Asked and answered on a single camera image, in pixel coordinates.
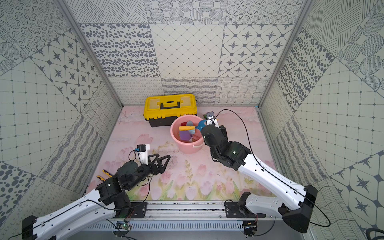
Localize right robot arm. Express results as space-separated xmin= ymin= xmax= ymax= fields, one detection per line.
xmin=201 ymin=125 xmax=318 ymax=234

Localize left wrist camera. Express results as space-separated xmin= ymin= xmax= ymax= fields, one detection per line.
xmin=136 ymin=144 xmax=150 ymax=165

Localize yellow black toolbox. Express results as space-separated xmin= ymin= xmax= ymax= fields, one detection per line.
xmin=143 ymin=94 xmax=198 ymax=128

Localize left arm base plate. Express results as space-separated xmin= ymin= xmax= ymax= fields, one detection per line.
xmin=115 ymin=202 xmax=148 ymax=219

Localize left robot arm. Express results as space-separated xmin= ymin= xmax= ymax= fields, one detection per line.
xmin=21 ymin=154 xmax=171 ymax=240

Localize blue fork yellow handle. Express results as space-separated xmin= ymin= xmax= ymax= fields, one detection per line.
xmin=179 ymin=120 xmax=206 ymax=131

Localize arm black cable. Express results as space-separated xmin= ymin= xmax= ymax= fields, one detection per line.
xmin=214 ymin=108 xmax=331 ymax=228
xmin=8 ymin=148 xmax=154 ymax=240

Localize yellow black pliers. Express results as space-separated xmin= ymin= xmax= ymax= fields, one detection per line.
xmin=97 ymin=169 xmax=113 ymax=182

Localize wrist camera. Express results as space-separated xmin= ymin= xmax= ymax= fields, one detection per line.
xmin=206 ymin=112 xmax=219 ymax=127
xmin=136 ymin=144 xmax=150 ymax=165

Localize purple shovel pink handle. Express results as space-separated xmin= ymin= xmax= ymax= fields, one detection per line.
xmin=179 ymin=131 xmax=193 ymax=143

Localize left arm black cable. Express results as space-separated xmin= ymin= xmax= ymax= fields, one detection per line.
xmin=8 ymin=148 xmax=154 ymax=240

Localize aluminium mounting rail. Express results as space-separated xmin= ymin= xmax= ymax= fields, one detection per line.
xmin=61 ymin=199 xmax=310 ymax=232

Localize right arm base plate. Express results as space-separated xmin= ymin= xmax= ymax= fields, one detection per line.
xmin=224 ymin=201 xmax=257 ymax=219

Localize red shovel wooden handle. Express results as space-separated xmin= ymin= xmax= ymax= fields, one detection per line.
xmin=192 ymin=133 xmax=202 ymax=143

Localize pink plastic bucket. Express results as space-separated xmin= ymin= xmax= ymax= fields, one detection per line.
xmin=170 ymin=115 xmax=205 ymax=154

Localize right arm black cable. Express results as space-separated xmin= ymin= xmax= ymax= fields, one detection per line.
xmin=214 ymin=108 xmax=331 ymax=228

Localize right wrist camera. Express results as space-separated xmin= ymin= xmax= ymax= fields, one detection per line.
xmin=206 ymin=112 xmax=219 ymax=127

